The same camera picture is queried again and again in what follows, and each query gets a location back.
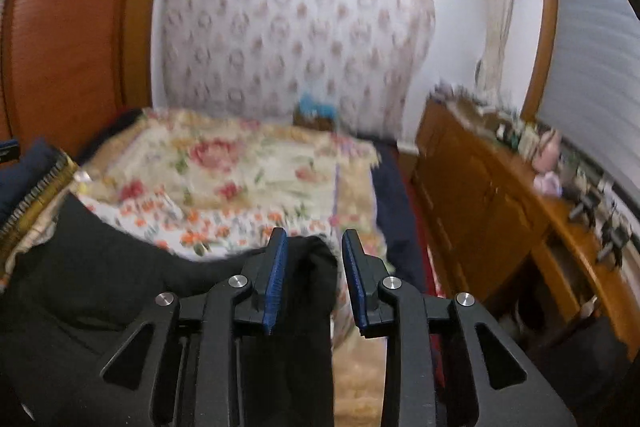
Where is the stack of folded clothes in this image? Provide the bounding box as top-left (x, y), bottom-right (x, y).
top-left (0, 152), bottom-right (81, 250)

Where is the pink tissue box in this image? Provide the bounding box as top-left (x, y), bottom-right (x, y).
top-left (534, 172), bottom-right (564, 198)

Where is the sheer circle-patterned curtain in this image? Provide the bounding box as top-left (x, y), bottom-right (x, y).
top-left (160, 0), bottom-right (436, 138)

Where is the small black tripod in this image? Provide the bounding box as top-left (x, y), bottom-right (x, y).
top-left (597, 212), bottom-right (632, 269)
top-left (570, 191), bottom-right (602, 229)

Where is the pink bottle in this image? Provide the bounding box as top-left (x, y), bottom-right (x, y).
top-left (532, 129), bottom-right (564, 174)

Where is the floral blanket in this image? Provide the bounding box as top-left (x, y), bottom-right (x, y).
top-left (80, 107), bottom-right (388, 268)

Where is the tied white lace curtain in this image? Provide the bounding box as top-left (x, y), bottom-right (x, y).
top-left (477, 0), bottom-right (517, 94)

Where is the orange-print white bed sheet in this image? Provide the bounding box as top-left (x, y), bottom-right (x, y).
top-left (97, 192), bottom-right (351, 260)

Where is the wooden louvered wardrobe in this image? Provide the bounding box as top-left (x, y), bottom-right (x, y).
top-left (0, 0), bottom-right (166, 158)

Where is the black printed t-shirt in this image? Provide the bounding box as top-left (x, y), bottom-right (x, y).
top-left (0, 194), bottom-right (341, 427)

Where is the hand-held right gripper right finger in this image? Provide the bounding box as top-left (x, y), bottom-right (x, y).
top-left (341, 229), bottom-right (529, 427)

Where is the cardboard box with blue bags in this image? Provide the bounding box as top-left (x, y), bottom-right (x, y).
top-left (292, 94), bottom-right (342, 132)

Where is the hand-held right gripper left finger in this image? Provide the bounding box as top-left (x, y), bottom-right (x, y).
top-left (99, 227), bottom-right (289, 427)

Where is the wooden sideboard cabinet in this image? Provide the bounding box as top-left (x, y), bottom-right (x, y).
top-left (415, 99), bottom-right (640, 343)

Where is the grey window blind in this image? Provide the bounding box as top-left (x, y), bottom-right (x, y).
top-left (537, 0), bottom-right (640, 142)

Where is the navy blanket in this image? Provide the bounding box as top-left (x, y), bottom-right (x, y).
top-left (372, 139), bottom-right (432, 295)

